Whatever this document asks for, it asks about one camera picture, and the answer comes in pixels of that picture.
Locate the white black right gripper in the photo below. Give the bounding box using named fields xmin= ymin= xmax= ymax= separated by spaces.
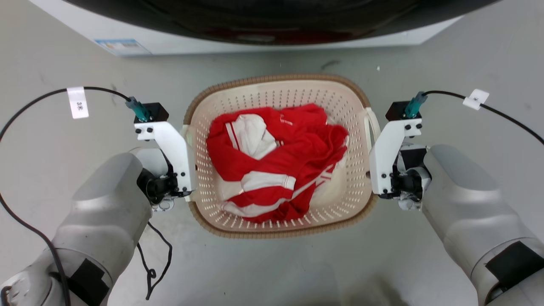
xmin=369 ymin=118 xmax=431 ymax=212

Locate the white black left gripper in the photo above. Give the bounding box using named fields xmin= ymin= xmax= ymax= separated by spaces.
xmin=134 ymin=121 xmax=197 ymax=212

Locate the beige perforated laundry basket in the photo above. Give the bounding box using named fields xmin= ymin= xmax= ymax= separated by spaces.
xmin=183 ymin=74 xmax=382 ymax=238

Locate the red and white garment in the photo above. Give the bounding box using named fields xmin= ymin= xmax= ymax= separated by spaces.
xmin=207 ymin=103 xmax=350 ymax=224

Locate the white washing machine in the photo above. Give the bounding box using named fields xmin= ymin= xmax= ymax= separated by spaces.
xmin=28 ymin=0 xmax=464 ymax=57

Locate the blue energy label sticker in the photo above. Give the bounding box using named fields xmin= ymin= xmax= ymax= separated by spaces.
xmin=94 ymin=39 xmax=152 ymax=57

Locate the dark round washing machine door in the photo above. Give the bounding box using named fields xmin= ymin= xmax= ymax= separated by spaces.
xmin=64 ymin=0 xmax=502 ymax=46

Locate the teal left cable connector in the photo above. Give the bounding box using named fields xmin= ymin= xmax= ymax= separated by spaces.
xmin=125 ymin=96 xmax=150 ymax=122

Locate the teal cable connector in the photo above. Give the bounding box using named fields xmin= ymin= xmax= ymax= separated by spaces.
xmin=405 ymin=91 xmax=428 ymax=119
xmin=125 ymin=96 xmax=150 ymax=122

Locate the teal right cable connector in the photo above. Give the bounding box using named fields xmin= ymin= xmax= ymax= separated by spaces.
xmin=405 ymin=91 xmax=428 ymax=119

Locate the thin black looped cable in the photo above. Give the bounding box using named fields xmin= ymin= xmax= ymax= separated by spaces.
xmin=136 ymin=221 xmax=173 ymax=300

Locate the small white cable tag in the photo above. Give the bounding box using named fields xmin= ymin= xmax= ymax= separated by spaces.
xmin=462 ymin=89 xmax=490 ymax=111

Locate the long white printed cable tag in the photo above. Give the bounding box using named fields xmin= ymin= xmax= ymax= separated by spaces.
xmin=67 ymin=87 xmax=89 ymax=119

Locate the black right camera cable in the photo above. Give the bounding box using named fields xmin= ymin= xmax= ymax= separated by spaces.
xmin=423 ymin=90 xmax=544 ymax=146

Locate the black camera cable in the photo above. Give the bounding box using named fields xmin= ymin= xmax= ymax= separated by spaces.
xmin=0 ymin=86 xmax=132 ymax=306
xmin=423 ymin=90 xmax=544 ymax=146

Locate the black left camera cable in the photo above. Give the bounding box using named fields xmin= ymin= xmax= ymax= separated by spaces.
xmin=0 ymin=86 xmax=132 ymax=306

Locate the black left arm strap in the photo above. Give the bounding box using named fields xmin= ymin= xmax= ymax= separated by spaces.
xmin=67 ymin=258 xmax=110 ymax=306

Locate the black arm strap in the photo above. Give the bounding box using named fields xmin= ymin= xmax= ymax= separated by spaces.
xmin=67 ymin=258 xmax=110 ymax=306
xmin=485 ymin=241 xmax=544 ymax=286

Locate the black right arm strap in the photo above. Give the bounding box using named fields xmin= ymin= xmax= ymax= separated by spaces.
xmin=485 ymin=241 xmax=544 ymax=286

